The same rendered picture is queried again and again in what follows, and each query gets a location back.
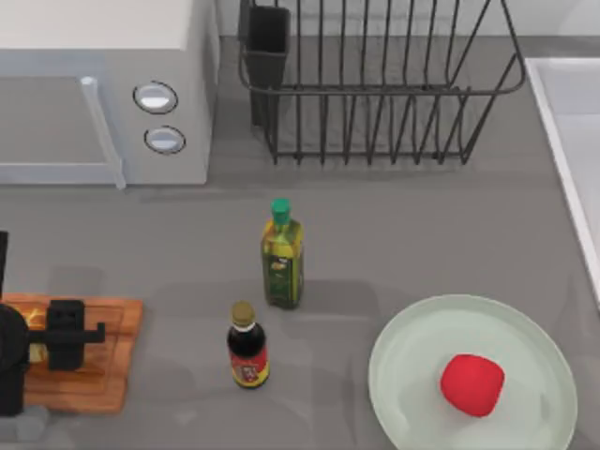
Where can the green olive oil bottle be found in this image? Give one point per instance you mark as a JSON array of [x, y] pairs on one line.
[[282, 262]]

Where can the black cutlery holder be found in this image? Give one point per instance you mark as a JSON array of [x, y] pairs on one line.
[[265, 42]]

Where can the pale grey rounded box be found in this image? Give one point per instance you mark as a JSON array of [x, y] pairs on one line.
[[30, 423]]

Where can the dark soy sauce bottle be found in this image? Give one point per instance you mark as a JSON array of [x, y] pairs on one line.
[[247, 351]]

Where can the pale green plate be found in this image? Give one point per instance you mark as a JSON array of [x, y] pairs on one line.
[[412, 365]]

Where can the pale microwave oven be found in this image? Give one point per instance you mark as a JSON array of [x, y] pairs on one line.
[[197, 94]]

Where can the microwave oven door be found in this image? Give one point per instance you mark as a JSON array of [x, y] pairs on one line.
[[42, 122]]

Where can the round microwave knob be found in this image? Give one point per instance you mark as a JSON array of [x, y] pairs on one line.
[[164, 139], [155, 97]]

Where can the wooden cutting board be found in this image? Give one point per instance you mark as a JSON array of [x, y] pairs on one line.
[[112, 356]]

